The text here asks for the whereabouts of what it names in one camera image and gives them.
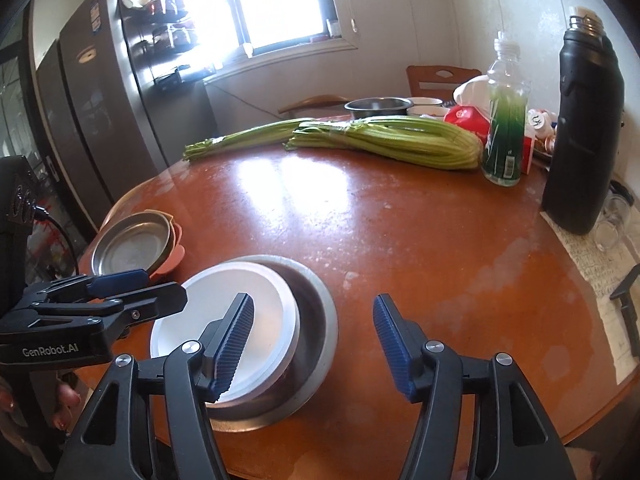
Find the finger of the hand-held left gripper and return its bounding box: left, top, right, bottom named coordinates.
left=32, top=282, right=188, bottom=333
left=24, top=268, right=151, bottom=308

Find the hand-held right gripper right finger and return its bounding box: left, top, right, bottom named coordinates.
left=372, top=294, right=576, bottom=480

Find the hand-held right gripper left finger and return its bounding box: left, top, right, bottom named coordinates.
left=54, top=291, right=256, bottom=480

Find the small steel dish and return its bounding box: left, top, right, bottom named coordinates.
left=91, top=211, right=173, bottom=277

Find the small red paper bowl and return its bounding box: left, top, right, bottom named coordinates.
left=150, top=262, right=293, bottom=401

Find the pink plastic plate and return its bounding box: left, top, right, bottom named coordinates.
left=145, top=209, right=186, bottom=281

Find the yellow shell-shaped plate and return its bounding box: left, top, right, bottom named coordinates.
left=150, top=211, right=180, bottom=261

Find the large steel bowl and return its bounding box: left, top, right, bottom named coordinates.
left=197, top=255, right=339, bottom=433

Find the person's left hand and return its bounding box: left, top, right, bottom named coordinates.
left=52, top=382, right=82, bottom=435

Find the dark steel refrigerator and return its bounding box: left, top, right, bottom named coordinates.
left=32, top=0, right=218, bottom=231

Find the thin celery bunch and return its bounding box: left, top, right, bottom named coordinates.
left=182, top=117, right=321, bottom=162

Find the thick celery bunch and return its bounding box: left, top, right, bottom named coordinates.
left=285, top=116, right=483, bottom=171

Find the handwritten paper sheet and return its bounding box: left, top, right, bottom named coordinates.
left=540, top=210, right=640, bottom=376

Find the green plastic bottle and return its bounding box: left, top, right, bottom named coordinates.
left=481, top=31, right=532, bottom=187

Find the white ceramic bowl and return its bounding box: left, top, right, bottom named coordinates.
left=406, top=97, right=451, bottom=118

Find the red plastic bag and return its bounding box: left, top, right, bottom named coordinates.
left=444, top=104, right=493, bottom=143

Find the steel pot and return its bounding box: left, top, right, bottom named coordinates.
left=344, top=97, right=412, bottom=121

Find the clear glass cup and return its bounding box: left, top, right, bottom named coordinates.
left=594, top=207, right=628, bottom=252

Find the black storage rack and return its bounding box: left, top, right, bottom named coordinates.
left=117, top=0, right=211, bottom=91

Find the wooden chair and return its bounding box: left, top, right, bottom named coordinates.
left=406, top=65, right=482, bottom=98
left=277, top=95, right=351, bottom=117

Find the white-capped medicine bottle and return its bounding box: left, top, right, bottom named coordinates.
left=525, top=109, right=553, bottom=138

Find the black thermos flask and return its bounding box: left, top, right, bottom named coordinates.
left=541, top=6, right=626, bottom=236

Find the window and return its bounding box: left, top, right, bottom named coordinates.
left=155, top=0, right=358, bottom=71

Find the black cable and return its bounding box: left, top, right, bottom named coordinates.
left=32, top=205, right=81, bottom=277

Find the black plastic frame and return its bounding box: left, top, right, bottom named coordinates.
left=609, top=267, right=640, bottom=356

